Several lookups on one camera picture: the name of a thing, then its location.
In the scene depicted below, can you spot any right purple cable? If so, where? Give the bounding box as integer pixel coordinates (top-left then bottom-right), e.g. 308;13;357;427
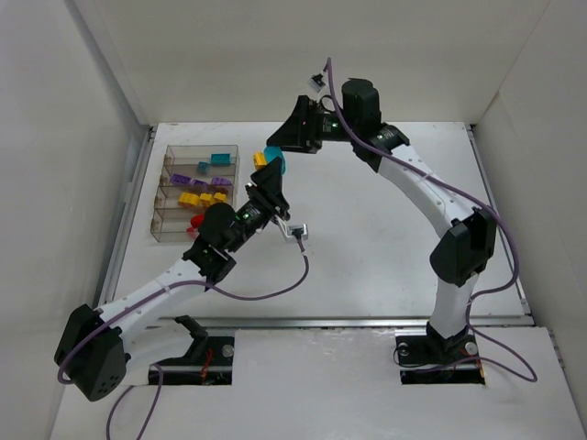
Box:
324;57;537;384

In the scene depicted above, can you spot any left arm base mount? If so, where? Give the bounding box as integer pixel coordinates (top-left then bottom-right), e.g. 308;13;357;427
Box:
157;315;235;386

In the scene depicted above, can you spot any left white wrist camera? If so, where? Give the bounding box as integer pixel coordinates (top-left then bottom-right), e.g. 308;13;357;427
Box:
275;217;309;243

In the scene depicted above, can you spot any aluminium rail front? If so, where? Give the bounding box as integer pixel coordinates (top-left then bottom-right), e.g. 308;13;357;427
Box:
91;316;537;330

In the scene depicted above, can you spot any purple lego plate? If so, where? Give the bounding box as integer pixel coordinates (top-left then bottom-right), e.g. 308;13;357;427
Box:
170;173;192;186

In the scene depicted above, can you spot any red rounded lego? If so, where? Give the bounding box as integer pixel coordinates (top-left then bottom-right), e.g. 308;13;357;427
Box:
190;214;205;229

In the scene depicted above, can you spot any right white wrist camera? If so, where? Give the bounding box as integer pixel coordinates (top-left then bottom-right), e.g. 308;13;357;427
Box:
308;73;327;93

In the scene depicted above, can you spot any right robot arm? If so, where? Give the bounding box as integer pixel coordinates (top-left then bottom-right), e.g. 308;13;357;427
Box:
266;79;497;363

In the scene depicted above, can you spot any small yellow lego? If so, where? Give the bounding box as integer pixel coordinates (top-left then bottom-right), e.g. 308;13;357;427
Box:
178;192;200;207

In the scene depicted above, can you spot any purple lego block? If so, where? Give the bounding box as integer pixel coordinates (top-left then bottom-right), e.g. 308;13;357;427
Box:
210;177;233;189

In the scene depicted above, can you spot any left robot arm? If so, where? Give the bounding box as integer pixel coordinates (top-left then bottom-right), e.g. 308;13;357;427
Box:
54;158;290;402

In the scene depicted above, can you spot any yellow lego end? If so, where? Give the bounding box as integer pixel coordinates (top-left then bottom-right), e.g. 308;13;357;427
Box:
200;193;215;207

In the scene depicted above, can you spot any yellow lego plate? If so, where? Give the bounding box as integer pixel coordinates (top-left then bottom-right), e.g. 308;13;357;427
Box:
252;151;268;171

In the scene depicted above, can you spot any clear bin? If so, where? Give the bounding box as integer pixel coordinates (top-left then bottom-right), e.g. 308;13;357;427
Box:
154;184;236;208
150;206;207;243
163;145;239;166
160;164;238;186

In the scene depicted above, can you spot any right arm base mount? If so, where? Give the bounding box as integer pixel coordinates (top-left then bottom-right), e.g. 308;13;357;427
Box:
393;335;485;385

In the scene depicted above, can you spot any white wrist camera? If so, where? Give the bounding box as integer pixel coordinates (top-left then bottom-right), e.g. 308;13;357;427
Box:
275;217;309;243
308;73;327;93

